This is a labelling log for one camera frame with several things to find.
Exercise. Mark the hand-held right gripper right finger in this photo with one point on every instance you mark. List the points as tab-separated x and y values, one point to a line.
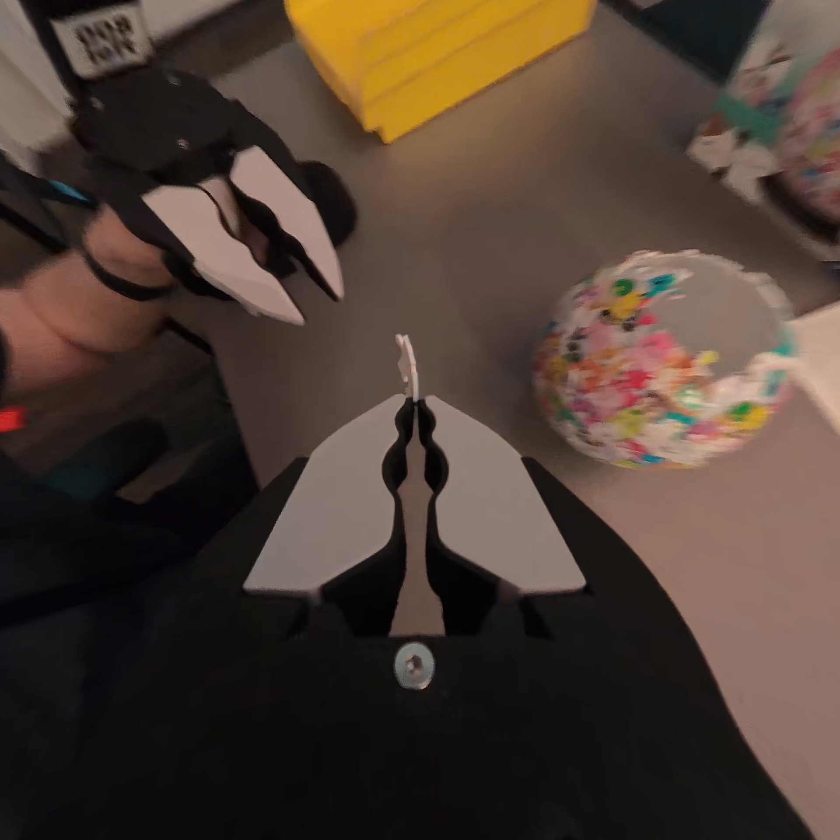
505	518

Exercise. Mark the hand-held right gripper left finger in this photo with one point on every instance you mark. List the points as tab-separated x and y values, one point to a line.
328	512

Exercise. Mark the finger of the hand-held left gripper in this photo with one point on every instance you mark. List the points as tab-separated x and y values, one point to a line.
223	256
292	210

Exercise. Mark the white puzzle piece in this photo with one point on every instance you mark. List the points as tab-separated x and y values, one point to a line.
408	367

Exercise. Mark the colourful puzzle ball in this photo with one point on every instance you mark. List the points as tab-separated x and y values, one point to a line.
656	380

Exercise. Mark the puzzle ball cardboard box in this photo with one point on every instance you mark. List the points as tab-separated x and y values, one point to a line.
774	118

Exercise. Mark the person's left hand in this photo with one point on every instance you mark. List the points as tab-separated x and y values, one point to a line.
79	328

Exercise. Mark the yellow plastic box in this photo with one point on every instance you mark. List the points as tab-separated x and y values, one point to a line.
446	52

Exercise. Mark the white instruction sheet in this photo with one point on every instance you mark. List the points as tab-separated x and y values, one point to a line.
820	367

